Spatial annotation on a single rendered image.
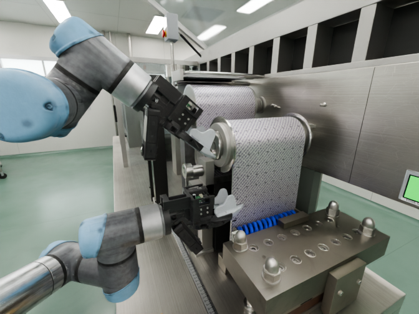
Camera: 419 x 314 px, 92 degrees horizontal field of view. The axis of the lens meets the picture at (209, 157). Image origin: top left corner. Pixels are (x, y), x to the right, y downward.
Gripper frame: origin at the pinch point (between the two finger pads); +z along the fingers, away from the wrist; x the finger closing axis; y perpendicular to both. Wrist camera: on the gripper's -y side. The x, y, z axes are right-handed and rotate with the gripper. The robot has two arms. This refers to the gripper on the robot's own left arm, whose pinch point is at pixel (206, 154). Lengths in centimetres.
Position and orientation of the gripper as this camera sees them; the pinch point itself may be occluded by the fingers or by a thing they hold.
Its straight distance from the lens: 50.4
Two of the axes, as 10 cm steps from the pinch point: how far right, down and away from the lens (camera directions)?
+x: -4.2, -2.7, 8.7
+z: 7.0, 5.2, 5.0
